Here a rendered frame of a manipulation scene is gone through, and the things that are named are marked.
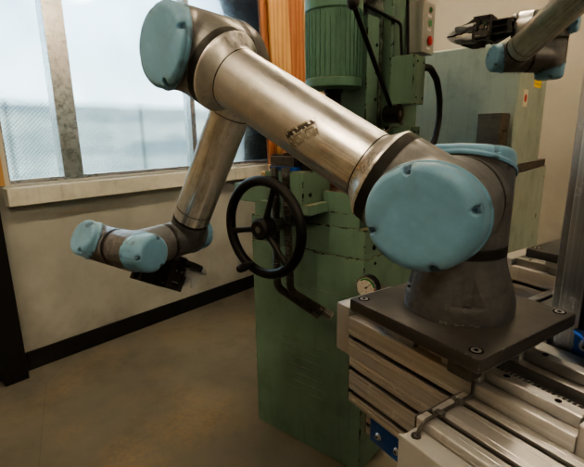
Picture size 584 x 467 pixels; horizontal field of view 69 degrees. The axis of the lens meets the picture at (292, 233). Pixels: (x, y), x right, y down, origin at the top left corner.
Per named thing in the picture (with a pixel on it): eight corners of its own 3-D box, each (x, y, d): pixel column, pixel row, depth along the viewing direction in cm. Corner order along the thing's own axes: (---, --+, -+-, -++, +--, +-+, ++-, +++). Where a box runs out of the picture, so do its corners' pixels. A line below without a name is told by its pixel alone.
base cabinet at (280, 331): (256, 418, 163) (249, 239, 147) (338, 356, 207) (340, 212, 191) (359, 474, 136) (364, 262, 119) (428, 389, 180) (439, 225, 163)
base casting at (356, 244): (250, 238, 147) (249, 212, 145) (340, 213, 190) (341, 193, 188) (365, 261, 120) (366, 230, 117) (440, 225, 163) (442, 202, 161)
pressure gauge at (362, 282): (354, 302, 117) (355, 274, 115) (361, 298, 120) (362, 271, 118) (375, 308, 113) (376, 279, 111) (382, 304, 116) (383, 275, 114)
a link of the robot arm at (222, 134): (259, 19, 77) (182, 230, 101) (216, 6, 69) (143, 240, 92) (305, 47, 73) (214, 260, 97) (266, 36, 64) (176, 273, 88)
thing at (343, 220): (255, 214, 143) (254, 202, 142) (294, 205, 159) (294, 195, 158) (359, 229, 119) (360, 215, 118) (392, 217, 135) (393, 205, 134)
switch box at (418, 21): (404, 54, 145) (406, 2, 141) (416, 57, 153) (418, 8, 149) (422, 51, 141) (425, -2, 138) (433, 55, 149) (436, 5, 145)
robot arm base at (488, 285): (537, 310, 60) (546, 242, 58) (471, 339, 52) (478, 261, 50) (447, 280, 73) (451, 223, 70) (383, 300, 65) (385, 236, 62)
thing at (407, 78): (388, 105, 142) (390, 56, 138) (400, 106, 148) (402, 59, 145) (413, 103, 136) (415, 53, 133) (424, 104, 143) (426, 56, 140)
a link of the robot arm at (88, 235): (85, 258, 80) (61, 252, 85) (132, 272, 89) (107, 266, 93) (100, 219, 81) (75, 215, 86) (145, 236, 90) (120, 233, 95)
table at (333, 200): (213, 203, 141) (212, 185, 140) (273, 192, 164) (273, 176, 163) (379, 226, 104) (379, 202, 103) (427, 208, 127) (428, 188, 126)
